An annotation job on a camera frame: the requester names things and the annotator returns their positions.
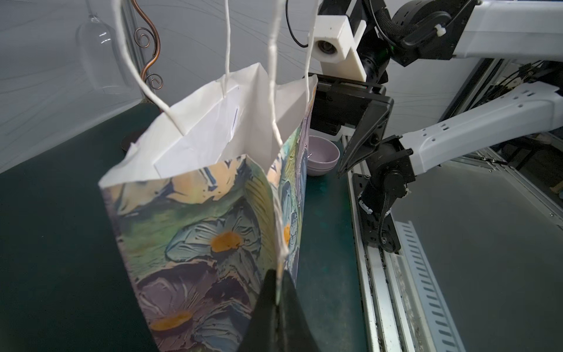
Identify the scrolled metal glass rack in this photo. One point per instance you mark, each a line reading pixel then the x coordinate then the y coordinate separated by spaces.
pixel 144 34

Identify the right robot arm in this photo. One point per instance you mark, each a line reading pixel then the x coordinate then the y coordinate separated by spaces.
pixel 527 31

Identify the white vent grille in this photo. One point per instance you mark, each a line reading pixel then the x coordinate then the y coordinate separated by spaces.
pixel 435 316

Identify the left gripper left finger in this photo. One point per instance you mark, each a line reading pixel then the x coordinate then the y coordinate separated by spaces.
pixel 262 329

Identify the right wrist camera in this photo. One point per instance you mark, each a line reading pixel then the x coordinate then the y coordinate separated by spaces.
pixel 335 47

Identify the pink bowl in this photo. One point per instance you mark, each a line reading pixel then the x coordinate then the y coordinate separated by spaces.
pixel 323 156

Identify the wine glass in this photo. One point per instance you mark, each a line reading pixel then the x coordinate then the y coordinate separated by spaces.
pixel 98 55

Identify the floral paper bag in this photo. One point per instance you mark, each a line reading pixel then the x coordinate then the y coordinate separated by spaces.
pixel 208 203

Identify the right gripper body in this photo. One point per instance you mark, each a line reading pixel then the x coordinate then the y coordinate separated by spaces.
pixel 343 102

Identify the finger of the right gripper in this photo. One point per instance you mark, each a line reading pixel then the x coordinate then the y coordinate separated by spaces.
pixel 367 136

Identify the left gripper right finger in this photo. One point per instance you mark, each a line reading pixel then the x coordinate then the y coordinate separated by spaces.
pixel 293 330

